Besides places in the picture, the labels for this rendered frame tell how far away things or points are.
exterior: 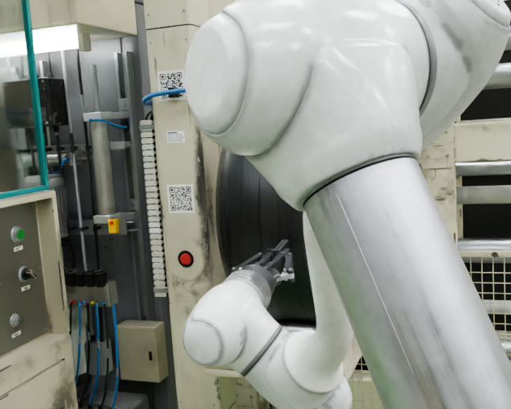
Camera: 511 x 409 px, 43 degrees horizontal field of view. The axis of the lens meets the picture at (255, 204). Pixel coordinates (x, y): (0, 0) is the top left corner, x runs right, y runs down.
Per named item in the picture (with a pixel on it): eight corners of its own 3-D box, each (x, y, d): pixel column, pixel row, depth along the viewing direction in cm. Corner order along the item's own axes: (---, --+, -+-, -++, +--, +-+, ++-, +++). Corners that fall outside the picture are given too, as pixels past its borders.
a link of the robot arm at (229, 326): (198, 304, 113) (255, 353, 112) (157, 346, 99) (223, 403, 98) (231, 263, 108) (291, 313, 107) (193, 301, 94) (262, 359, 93)
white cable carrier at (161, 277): (154, 296, 175) (139, 120, 169) (163, 291, 179) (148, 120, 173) (169, 297, 173) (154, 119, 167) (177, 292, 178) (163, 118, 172)
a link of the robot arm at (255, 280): (210, 278, 111) (223, 265, 116) (216, 326, 113) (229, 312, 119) (259, 279, 108) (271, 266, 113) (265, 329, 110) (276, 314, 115)
